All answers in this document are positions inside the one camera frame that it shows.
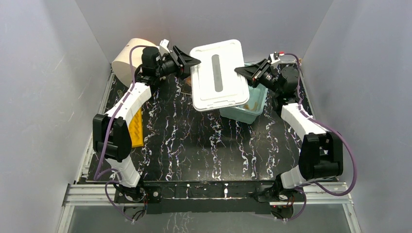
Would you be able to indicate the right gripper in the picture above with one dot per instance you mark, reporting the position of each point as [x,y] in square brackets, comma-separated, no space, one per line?
[254,72]

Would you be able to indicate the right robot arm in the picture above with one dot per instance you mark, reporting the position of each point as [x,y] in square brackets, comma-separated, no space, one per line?
[321,153]

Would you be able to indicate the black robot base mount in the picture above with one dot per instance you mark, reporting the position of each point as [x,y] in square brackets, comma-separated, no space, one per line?
[260,197]

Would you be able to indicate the tan rubber tube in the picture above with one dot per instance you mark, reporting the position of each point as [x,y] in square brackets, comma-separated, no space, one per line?
[251,107]

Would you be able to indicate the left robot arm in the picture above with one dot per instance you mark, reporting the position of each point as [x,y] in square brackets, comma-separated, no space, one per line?
[111,135]

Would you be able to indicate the white cylindrical container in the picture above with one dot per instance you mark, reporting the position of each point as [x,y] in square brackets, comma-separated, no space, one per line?
[121,64]

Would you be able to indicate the Three Days To See book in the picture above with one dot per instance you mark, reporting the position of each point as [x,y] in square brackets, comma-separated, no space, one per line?
[186,88]

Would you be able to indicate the white plastic bin lid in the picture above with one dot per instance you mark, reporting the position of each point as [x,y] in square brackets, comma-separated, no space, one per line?
[214,82]

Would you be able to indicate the aluminium frame rail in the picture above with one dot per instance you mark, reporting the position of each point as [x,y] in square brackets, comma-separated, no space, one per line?
[101,195]

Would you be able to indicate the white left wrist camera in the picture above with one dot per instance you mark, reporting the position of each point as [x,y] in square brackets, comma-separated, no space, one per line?
[164,47]

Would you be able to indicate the yellow test tube rack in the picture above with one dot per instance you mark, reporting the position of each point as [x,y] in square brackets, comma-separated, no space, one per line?
[136,130]

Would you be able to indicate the empty glass test tube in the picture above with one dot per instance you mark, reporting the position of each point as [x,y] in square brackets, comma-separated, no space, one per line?
[120,93]

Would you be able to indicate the teal plastic bin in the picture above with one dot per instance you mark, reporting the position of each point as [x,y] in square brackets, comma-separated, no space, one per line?
[249,111]

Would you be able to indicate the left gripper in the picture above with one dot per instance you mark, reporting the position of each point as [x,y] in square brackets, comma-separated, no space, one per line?
[175,60]

